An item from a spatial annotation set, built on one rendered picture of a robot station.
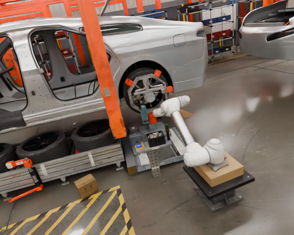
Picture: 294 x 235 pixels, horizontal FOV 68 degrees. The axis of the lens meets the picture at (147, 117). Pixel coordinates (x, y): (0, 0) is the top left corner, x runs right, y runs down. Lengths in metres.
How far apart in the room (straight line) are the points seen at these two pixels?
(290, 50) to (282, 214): 2.79
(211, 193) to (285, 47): 2.99
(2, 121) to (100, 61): 1.66
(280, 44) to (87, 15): 3.18
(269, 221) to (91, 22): 2.52
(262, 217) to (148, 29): 2.46
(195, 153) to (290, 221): 1.00
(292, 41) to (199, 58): 1.68
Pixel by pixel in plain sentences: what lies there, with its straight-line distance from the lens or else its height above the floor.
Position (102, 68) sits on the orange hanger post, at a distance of 2.48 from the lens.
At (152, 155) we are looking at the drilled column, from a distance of 2.65.
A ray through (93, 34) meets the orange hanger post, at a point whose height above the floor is 1.76.
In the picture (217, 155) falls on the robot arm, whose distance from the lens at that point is 2.16.
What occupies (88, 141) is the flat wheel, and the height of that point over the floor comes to 0.48.
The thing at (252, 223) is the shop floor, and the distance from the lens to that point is 2.38.
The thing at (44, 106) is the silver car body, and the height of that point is 0.99.
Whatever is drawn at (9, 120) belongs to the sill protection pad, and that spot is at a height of 0.91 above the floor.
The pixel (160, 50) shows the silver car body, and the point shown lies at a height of 1.40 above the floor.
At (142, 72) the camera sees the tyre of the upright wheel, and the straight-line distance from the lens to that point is 3.05.
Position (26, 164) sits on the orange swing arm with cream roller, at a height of 0.48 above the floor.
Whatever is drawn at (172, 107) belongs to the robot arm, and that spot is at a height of 0.95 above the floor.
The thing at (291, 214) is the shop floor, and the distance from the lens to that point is 2.53.
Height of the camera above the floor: 1.82
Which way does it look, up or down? 24 degrees down
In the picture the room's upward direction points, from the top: 11 degrees counter-clockwise
